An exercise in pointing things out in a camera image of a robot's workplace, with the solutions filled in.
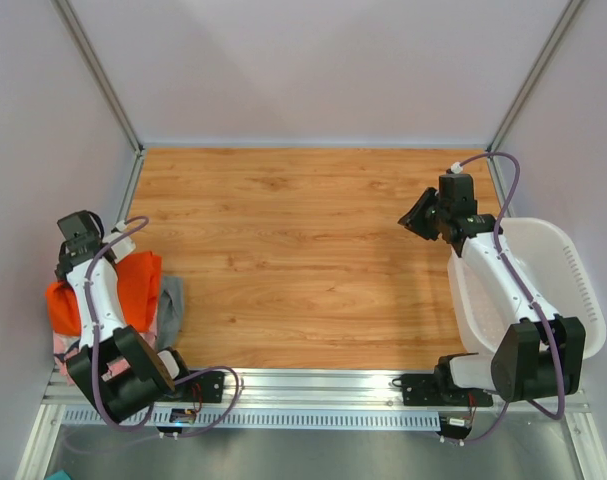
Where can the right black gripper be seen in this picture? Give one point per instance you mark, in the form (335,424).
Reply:
(424,216)

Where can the grey shirt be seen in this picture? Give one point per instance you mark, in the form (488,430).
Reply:
(170,311)

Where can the orange garment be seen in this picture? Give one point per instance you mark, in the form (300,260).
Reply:
(139,279)

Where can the pink patterned garment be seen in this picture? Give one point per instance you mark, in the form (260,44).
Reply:
(66,347)

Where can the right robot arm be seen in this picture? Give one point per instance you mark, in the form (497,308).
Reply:
(541,352)

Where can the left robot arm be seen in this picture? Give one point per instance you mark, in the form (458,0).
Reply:
(84,264)

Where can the white laundry basket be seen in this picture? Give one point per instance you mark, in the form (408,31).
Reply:
(548,258)

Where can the teal object at bottom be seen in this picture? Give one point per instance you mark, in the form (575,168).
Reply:
(59,475)

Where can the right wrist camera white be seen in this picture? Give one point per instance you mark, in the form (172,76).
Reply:
(455,169)

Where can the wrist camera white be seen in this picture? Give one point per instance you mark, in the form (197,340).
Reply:
(121,249)
(455,169)

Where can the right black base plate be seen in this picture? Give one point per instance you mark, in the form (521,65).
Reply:
(421,389)

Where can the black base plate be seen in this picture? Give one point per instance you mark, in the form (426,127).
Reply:
(206,388)
(421,389)

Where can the right aluminium frame post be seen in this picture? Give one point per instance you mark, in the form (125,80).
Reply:
(551,45)

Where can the aluminium frame post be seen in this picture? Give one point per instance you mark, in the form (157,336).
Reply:
(551,45)
(81,40)

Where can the aluminium front rail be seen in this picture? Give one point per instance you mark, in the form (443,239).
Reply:
(273,388)

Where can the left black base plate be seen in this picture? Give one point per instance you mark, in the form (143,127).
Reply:
(206,388)

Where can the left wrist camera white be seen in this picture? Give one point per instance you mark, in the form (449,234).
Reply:
(121,249)

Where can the slotted cable duct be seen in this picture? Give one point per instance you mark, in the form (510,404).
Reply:
(298,419)

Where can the left aluminium frame post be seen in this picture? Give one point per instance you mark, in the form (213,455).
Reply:
(81,40)

